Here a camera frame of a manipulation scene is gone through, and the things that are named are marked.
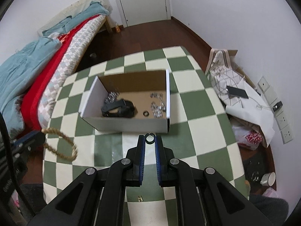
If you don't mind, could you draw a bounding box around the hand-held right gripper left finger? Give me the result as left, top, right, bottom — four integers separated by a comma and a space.
28, 135, 146, 226

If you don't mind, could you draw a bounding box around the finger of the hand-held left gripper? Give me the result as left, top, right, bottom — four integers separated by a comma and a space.
14, 131, 46, 144
13, 142, 46, 157

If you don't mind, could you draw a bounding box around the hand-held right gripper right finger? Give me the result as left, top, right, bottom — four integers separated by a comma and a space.
154, 135, 273, 226

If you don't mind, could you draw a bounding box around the wooden bead bracelet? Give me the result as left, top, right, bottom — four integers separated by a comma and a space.
42, 127, 78, 162

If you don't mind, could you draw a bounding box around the white cardboard box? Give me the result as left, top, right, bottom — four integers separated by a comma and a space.
80, 69, 171, 134

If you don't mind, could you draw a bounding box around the thick silver chain bracelet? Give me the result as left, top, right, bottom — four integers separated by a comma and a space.
151, 101, 166, 118

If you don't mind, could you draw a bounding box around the black smart band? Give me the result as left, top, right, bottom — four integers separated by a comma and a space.
101, 99, 136, 118

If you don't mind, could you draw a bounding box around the thin silver necklace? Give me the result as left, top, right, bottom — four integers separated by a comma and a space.
104, 92, 118, 103

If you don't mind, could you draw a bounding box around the person's left trouser leg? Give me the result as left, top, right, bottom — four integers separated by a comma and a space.
20, 183, 46, 215

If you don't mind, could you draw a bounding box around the green white checkered tablecloth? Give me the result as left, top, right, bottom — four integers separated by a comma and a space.
42, 46, 250, 226

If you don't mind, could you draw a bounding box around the large teal blanket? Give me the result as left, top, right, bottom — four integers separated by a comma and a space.
0, 36, 63, 137

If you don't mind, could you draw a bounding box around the grey white checkered bedsheet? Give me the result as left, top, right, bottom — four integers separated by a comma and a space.
39, 16, 111, 129

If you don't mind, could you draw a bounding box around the white plastic bag red print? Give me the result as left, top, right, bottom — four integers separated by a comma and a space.
231, 125, 264, 151

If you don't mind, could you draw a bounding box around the white grid tote bag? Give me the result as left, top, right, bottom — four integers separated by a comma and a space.
205, 48, 246, 107

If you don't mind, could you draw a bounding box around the black smartphone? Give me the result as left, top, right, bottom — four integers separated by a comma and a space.
226, 86, 249, 99

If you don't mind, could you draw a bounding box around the white paper bag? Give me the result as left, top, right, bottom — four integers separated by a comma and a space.
225, 78, 276, 148

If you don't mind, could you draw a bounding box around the white mug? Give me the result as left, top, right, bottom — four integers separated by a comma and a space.
260, 172, 276, 186

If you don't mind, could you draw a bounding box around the folded teal blanket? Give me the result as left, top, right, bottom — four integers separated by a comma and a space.
43, 2, 111, 37

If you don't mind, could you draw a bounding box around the beige headboard cloth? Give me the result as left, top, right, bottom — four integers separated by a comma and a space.
38, 0, 114, 37

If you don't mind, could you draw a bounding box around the white door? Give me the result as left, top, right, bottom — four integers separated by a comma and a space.
110, 0, 172, 28

